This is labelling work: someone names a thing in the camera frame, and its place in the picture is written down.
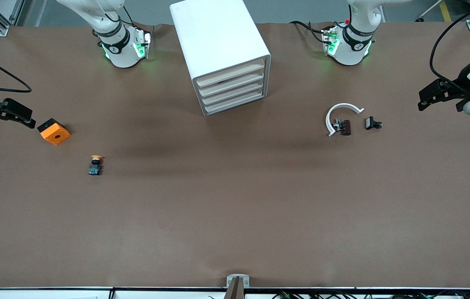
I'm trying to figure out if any grey arm base connector box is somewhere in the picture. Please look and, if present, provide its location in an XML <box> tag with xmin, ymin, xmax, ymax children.
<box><xmin>321</xmin><ymin>25</ymin><xmax>340</xmax><ymax>56</ymax></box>
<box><xmin>133</xmin><ymin>27</ymin><xmax>153</xmax><ymax>59</ymax></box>

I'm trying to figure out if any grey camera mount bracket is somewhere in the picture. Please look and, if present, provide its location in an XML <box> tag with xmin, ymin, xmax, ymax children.
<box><xmin>223</xmin><ymin>274</ymin><xmax>250</xmax><ymax>299</ymax></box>

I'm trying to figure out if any white curved plastic piece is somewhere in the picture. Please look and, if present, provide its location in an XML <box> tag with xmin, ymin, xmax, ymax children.
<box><xmin>325</xmin><ymin>103</ymin><xmax>365</xmax><ymax>137</ymax></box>

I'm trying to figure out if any brown paper table cover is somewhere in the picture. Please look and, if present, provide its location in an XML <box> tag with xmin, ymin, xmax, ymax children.
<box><xmin>0</xmin><ymin>23</ymin><xmax>470</xmax><ymax>289</ymax></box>

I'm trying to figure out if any yellow push button switch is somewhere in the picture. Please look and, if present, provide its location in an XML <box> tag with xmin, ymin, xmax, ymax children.
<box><xmin>89</xmin><ymin>155</ymin><xmax>104</xmax><ymax>176</ymax></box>

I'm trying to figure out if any orange box with hole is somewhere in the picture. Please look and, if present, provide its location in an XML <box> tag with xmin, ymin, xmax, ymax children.
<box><xmin>37</xmin><ymin>118</ymin><xmax>71</xmax><ymax>146</ymax></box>

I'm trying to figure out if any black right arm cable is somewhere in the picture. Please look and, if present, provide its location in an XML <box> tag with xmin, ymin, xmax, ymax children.
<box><xmin>0</xmin><ymin>45</ymin><xmax>32</xmax><ymax>93</ymax></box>

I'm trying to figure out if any black base cable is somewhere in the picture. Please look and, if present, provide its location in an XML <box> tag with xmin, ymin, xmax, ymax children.
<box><xmin>121</xmin><ymin>4</ymin><xmax>146</xmax><ymax>30</ymax></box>
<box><xmin>290</xmin><ymin>20</ymin><xmax>327</xmax><ymax>44</ymax></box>

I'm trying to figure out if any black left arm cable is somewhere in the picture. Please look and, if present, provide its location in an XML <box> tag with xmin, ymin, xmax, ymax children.
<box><xmin>429</xmin><ymin>0</ymin><xmax>470</xmax><ymax>83</ymax></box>

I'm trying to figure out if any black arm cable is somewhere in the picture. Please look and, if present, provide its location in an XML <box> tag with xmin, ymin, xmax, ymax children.
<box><xmin>429</xmin><ymin>0</ymin><xmax>470</xmax><ymax>83</ymax></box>
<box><xmin>0</xmin><ymin>45</ymin><xmax>32</xmax><ymax>93</ymax></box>

